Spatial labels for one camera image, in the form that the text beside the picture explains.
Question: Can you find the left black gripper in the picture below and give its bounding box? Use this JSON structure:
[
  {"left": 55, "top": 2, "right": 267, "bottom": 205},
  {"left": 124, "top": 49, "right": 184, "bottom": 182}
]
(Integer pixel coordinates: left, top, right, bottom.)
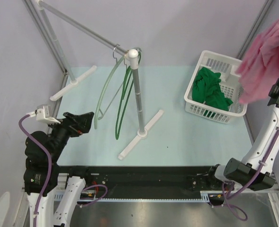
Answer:
[{"left": 45, "top": 110, "right": 94, "bottom": 161}]

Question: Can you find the light green wire hanger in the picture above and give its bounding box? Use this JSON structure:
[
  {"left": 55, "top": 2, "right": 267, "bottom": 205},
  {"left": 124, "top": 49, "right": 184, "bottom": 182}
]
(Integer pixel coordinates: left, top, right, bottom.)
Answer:
[{"left": 94, "top": 44, "right": 144, "bottom": 130}]

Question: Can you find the pink t shirt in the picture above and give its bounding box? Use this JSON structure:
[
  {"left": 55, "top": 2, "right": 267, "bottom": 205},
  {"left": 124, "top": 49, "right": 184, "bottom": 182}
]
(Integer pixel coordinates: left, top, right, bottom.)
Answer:
[{"left": 236, "top": 19, "right": 279, "bottom": 104}]

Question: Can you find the green hanger with gold hook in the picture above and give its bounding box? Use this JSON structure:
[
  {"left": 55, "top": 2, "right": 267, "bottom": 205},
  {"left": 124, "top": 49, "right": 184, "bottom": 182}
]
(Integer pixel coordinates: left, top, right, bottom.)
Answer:
[{"left": 114, "top": 51, "right": 144, "bottom": 140}]

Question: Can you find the green t shirt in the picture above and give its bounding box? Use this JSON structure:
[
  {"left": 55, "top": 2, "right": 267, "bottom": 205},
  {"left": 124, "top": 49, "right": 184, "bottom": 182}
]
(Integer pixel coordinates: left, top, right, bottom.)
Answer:
[{"left": 192, "top": 67, "right": 233, "bottom": 111}]

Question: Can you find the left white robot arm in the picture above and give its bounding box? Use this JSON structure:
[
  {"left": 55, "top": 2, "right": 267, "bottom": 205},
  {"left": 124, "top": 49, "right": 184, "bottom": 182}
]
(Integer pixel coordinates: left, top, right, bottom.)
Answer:
[{"left": 18, "top": 108, "right": 94, "bottom": 227}]

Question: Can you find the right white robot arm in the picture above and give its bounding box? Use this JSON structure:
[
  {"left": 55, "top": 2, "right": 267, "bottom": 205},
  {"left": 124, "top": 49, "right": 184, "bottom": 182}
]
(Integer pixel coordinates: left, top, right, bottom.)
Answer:
[{"left": 206, "top": 78, "right": 279, "bottom": 194}]

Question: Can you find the white plastic basket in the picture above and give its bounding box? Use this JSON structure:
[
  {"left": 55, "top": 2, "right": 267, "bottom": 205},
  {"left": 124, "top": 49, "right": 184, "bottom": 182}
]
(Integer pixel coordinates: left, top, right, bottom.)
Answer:
[{"left": 184, "top": 50, "right": 247, "bottom": 124}]

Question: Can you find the grey clothes rack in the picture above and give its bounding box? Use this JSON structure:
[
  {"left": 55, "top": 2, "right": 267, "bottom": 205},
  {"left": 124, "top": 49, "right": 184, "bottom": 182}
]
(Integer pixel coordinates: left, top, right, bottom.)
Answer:
[{"left": 36, "top": 0, "right": 165, "bottom": 161}]

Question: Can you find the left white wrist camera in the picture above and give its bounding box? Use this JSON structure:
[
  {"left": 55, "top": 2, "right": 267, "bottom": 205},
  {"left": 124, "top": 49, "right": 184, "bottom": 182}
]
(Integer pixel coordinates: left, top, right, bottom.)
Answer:
[{"left": 27, "top": 105, "right": 61, "bottom": 125}]

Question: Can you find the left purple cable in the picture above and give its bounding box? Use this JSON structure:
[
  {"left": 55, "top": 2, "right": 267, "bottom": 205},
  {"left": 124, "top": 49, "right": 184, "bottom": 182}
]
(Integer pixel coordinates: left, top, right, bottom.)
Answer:
[{"left": 18, "top": 114, "right": 53, "bottom": 227}]

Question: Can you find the purple cable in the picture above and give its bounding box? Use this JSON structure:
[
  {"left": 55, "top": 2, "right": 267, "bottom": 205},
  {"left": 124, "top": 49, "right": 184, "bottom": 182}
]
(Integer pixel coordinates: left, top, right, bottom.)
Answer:
[
  {"left": 18, "top": 114, "right": 53, "bottom": 227},
  {"left": 221, "top": 118, "right": 279, "bottom": 222}
]

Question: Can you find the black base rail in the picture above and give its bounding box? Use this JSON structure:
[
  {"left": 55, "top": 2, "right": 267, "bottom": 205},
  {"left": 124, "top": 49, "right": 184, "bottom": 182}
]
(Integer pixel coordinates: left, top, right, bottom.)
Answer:
[{"left": 58, "top": 166, "right": 239, "bottom": 199}]

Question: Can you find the white cable duct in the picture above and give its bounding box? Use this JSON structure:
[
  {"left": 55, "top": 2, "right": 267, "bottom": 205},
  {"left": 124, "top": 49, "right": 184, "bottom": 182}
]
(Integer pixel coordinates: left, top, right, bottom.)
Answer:
[{"left": 54, "top": 190, "right": 227, "bottom": 206}]

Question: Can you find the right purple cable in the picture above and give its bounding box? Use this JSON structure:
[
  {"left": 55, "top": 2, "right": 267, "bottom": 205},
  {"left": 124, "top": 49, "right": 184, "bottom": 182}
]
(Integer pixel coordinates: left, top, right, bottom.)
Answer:
[{"left": 221, "top": 118, "right": 279, "bottom": 222}]

